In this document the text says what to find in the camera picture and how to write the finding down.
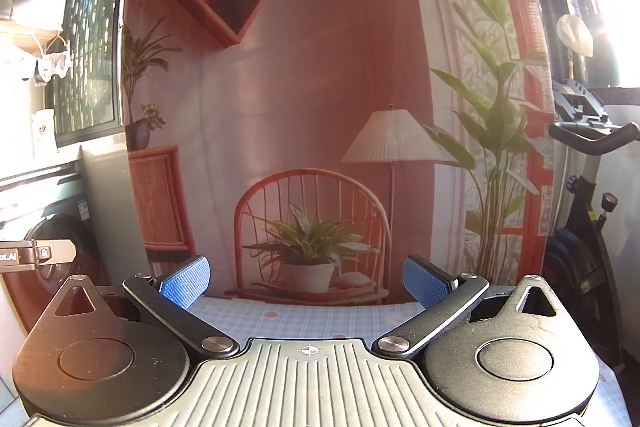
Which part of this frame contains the black exercise bike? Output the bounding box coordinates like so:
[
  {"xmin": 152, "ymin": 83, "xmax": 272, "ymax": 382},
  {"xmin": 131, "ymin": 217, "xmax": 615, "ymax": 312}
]
[{"xmin": 542, "ymin": 80, "xmax": 639, "ymax": 372}]

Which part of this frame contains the plaid cartoon tablecloth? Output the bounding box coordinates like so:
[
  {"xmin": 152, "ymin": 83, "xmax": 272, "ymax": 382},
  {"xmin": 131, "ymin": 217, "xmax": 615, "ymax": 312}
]
[{"xmin": 189, "ymin": 296, "xmax": 631, "ymax": 426}]

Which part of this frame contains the printed room backdrop cloth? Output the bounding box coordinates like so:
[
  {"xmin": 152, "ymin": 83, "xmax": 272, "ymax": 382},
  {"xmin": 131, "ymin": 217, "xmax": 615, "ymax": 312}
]
[{"xmin": 122, "ymin": 0, "xmax": 552, "ymax": 305}]

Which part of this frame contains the washing machine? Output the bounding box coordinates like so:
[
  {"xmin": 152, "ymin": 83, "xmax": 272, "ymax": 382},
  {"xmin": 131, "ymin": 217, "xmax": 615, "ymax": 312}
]
[{"xmin": 1, "ymin": 160, "xmax": 111, "ymax": 331}]

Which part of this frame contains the window with dark grille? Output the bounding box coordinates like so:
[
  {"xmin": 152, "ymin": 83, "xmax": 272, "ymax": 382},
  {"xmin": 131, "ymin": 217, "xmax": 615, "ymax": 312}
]
[{"xmin": 46, "ymin": 0, "xmax": 122, "ymax": 146}]

